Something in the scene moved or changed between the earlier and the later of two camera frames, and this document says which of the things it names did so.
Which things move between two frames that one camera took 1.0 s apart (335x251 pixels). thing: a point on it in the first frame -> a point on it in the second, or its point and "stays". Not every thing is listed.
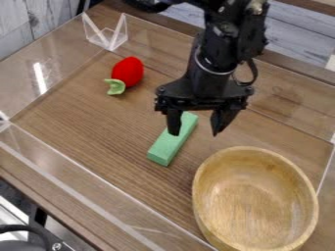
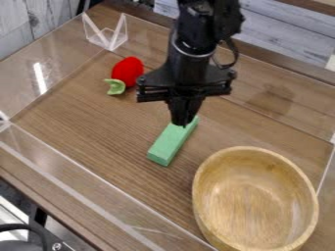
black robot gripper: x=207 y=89 -> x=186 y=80
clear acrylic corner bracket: x=108 y=39 stays
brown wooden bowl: x=253 y=201 stays
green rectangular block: x=165 y=150 stays
